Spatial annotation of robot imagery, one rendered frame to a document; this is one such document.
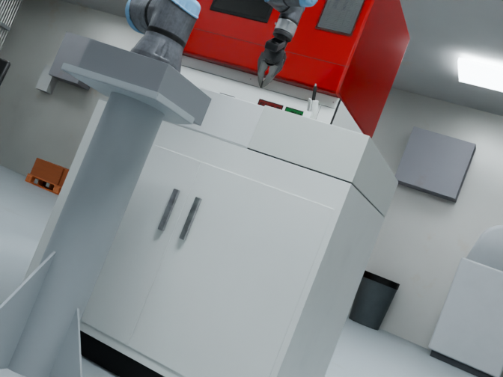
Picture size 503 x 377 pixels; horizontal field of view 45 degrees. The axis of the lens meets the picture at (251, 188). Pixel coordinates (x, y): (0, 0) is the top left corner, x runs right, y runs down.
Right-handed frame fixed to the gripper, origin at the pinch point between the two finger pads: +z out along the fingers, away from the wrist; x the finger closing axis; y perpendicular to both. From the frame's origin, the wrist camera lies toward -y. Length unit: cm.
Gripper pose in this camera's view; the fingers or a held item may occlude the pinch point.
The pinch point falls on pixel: (262, 83)
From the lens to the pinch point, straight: 216.8
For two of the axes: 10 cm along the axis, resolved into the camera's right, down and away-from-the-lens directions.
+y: 1.2, 1.1, 9.9
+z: -3.7, 9.3, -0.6
